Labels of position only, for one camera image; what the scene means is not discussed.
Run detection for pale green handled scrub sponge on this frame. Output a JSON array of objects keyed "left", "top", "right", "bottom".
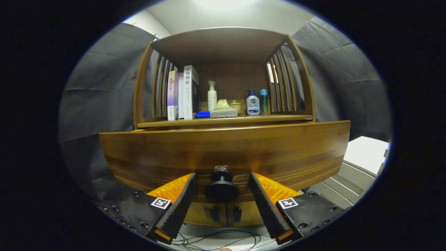
[{"left": 210, "top": 99, "right": 238, "bottom": 119}]

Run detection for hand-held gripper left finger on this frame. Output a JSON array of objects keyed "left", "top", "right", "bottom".
[{"left": 101, "top": 172, "right": 198, "bottom": 245}]

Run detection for wooden countertop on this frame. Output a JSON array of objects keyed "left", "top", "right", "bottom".
[{"left": 137, "top": 114, "right": 313, "bottom": 129}]

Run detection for yellow lidded teacup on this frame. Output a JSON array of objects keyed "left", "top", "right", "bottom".
[{"left": 228, "top": 100, "right": 244, "bottom": 116}]

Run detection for white panel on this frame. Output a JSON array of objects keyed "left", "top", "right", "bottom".
[{"left": 343, "top": 136, "right": 390, "bottom": 175}]

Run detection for brown wooden cabinet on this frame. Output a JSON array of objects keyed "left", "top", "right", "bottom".
[{"left": 133, "top": 26, "right": 316, "bottom": 228}]

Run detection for teal blue bottle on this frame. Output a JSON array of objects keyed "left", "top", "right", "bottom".
[{"left": 260, "top": 89, "right": 269, "bottom": 115}]

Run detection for thin white book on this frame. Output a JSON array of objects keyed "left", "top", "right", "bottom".
[{"left": 178, "top": 73, "right": 185, "bottom": 120}]

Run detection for grey ribbed plastic panel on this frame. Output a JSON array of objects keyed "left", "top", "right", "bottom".
[{"left": 301, "top": 160, "right": 378, "bottom": 210}]

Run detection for purple book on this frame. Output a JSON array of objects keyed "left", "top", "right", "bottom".
[{"left": 167, "top": 70, "right": 179, "bottom": 121}]

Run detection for black floor cables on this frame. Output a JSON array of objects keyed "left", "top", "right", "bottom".
[{"left": 171, "top": 228, "right": 279, "bottom": 251}]

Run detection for white lotion bottle blue cap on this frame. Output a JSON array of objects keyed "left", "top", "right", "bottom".
[{"left": 246, "top": 90, "right": 261, "bottom": 116}]

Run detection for white pump bottle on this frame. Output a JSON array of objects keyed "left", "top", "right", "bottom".
[{"left": 207, "top": 81, "right": 218, "bottom": 112}]

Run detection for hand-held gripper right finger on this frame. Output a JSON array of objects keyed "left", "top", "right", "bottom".
[{"left": 248, "top": 171, "right": 351, "bottom": 245}]

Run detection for brown wooden drawer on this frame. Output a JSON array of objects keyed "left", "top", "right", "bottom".
[{"left": 99, "top": 120, "right": 351, "bottom": 204}]

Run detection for thick white and black book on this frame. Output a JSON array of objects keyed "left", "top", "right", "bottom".
[{"left": 183, "top": 65, "right": 200, "bottom": 120}]

